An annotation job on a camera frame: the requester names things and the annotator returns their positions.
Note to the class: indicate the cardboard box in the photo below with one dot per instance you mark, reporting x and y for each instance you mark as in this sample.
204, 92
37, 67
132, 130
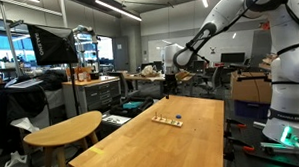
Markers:
251, 87

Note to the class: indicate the teal and black case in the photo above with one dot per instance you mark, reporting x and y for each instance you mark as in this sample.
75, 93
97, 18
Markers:
132, 105

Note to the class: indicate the wooden peg platform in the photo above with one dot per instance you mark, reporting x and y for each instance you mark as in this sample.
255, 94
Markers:
167, 121

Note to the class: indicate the blue storage bin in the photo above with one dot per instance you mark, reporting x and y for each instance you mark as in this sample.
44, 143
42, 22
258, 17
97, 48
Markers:
252, 108

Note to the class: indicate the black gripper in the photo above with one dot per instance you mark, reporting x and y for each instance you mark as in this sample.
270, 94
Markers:
170, 82

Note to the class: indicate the orange bottle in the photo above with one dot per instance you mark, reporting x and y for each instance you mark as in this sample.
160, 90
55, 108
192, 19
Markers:
80, 75

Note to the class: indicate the grey drawer tool cabinet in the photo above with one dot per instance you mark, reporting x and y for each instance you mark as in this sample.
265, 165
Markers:
94, 93

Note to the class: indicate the black light stand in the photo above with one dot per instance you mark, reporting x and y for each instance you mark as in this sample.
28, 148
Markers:
74, 89

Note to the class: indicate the wooden work desk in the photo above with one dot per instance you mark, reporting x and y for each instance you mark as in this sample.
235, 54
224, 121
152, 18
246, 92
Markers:
146, 78

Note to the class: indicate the black softbox light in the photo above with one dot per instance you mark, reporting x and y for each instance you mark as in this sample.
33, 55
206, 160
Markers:
53, 45

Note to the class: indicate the yellow tape strip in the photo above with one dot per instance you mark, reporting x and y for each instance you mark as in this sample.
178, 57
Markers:
97, 150

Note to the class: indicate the round wooden stool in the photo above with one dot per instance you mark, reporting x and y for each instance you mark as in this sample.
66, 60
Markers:
66, 129

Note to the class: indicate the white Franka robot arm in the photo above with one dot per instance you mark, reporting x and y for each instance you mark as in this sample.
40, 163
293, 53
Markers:
285, 65

